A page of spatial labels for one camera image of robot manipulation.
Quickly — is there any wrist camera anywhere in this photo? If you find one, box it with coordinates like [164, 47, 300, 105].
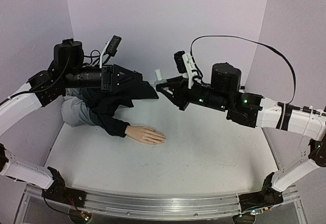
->
[174, 51, 202, 89]
[99, 35, 122, 68]

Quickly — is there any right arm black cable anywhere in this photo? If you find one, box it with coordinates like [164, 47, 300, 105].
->
[189, 35, 297, 107]

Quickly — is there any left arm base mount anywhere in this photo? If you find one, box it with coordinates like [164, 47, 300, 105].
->
[42, 166, 87, 207]

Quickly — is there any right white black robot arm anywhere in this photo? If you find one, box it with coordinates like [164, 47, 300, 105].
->
[155, 63, 325, 192]

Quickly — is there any black grey jacket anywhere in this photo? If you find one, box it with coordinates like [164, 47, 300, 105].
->
[61, 81, 158, 137]

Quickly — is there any aluminium front rail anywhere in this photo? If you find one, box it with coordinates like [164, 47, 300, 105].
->
[20, 185, 300, 220]

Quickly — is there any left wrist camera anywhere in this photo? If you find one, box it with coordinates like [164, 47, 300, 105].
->
[99, 35, 122, 68]

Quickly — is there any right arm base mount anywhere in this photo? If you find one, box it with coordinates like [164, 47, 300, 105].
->
[239, 173, 283, 212]

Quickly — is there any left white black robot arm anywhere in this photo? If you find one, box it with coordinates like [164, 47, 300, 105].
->
[1, 39, 143, 202]

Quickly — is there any mannequin hand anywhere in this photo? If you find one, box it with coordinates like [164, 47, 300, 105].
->
[125, 126, 166, 145]

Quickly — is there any clear nail polish bottle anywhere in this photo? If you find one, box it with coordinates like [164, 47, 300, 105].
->
[154, 79, 167, 87]

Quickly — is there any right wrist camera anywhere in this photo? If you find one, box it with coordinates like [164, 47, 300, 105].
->
[174, 51, 202, 89]

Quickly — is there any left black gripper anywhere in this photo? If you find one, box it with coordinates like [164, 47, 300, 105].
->
[64, 63, 145, 92]

